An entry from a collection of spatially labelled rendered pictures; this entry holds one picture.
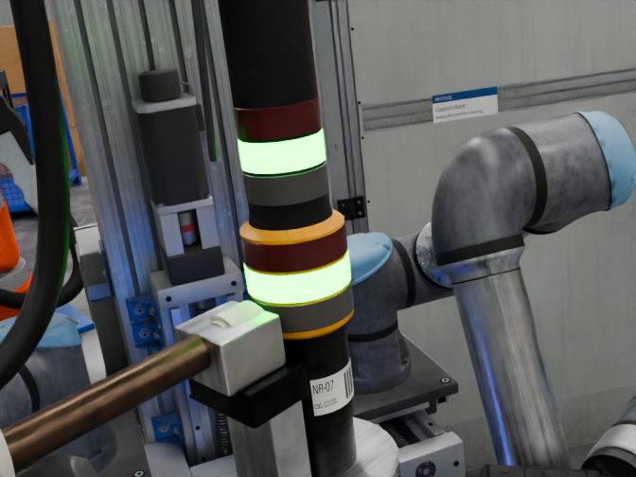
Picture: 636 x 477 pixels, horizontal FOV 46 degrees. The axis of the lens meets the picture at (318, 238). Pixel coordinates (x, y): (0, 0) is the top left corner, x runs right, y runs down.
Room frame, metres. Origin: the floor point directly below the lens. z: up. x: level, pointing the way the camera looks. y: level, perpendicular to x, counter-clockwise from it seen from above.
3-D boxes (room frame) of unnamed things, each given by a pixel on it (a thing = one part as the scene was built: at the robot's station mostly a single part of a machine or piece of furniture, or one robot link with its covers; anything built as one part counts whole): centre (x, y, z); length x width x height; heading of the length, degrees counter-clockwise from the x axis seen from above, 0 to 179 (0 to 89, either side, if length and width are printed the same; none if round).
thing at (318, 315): (0.29, 0.01, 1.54); 0.04 x 0.04 x 0.01
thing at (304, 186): (0.29, 0.01, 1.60); 0.03 x 0.03 x 0.01
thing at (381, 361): (1.12, -0.06, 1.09); 0.15 x 0.15 x 0.10
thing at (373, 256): (1.12, -0.06, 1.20); 0.13 x 0.12 x 0.14; 107
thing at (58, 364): (0.96, 0.42, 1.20); 0.13 x 0.12 x 0.14; 150
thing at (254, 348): (0.28, 0.02, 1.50); 0.09 x 0.07 x 0.10; 134
